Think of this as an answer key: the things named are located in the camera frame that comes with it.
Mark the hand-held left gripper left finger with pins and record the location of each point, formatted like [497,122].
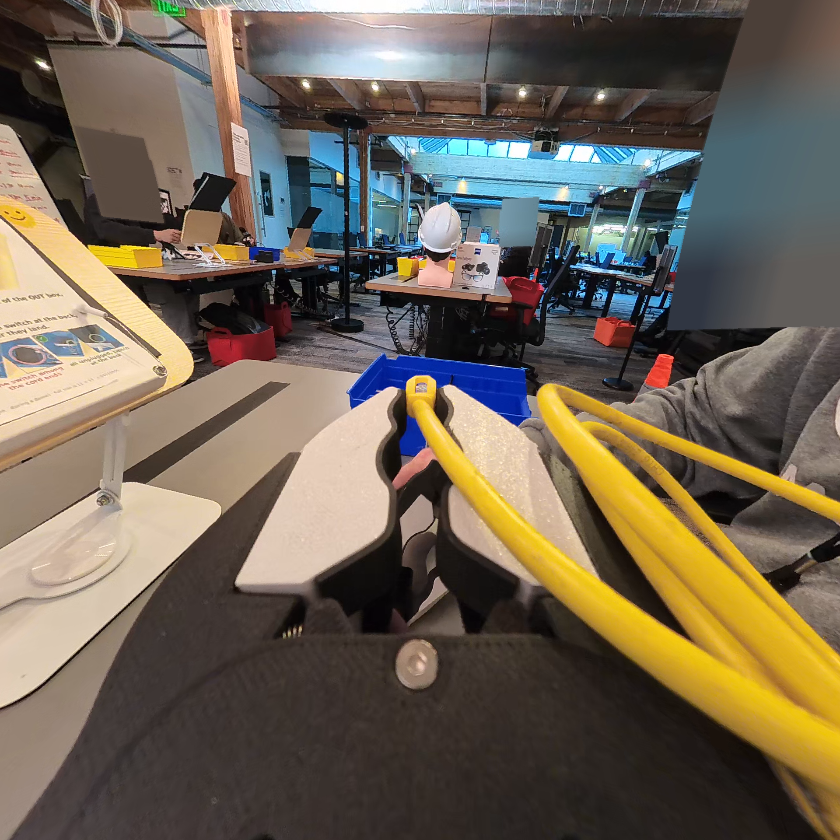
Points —
[328,512]

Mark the white printed box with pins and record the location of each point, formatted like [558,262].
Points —
[476,262]

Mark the long wooden desk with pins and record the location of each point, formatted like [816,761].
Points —
[197,269]

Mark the red bag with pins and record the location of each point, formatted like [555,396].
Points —
[522,298]
[243,348]

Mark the person's grey sweatshirt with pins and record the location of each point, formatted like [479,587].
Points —
[754,525]

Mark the small whiteboard red writing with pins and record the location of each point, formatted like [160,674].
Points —
[16,170]

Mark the orange cone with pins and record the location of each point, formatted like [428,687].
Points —
[659,374]

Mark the short wooden desk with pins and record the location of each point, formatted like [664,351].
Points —
[407,285]

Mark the small yellow tray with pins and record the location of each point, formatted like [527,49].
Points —
[231,253]
[124,256]
[407,266]

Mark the orange bag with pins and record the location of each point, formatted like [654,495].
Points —
[613,331]

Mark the ceiling projector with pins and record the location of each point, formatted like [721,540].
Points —
[544,143]

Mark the person's right hand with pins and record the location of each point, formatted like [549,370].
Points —
[413,469]

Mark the black office chair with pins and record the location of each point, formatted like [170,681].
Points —
[551,295]

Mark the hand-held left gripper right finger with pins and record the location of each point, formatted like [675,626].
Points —
[512,453]

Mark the wooden post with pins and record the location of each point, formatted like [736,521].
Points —
[226,118]

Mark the black stand pole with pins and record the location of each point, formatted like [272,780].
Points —
[646,308]

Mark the wooden display board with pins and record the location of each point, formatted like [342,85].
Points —
[167,354]

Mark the blue plastic bin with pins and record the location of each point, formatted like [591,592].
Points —
[459,380]

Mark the white hard hat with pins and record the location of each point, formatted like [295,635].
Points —
[439,226]

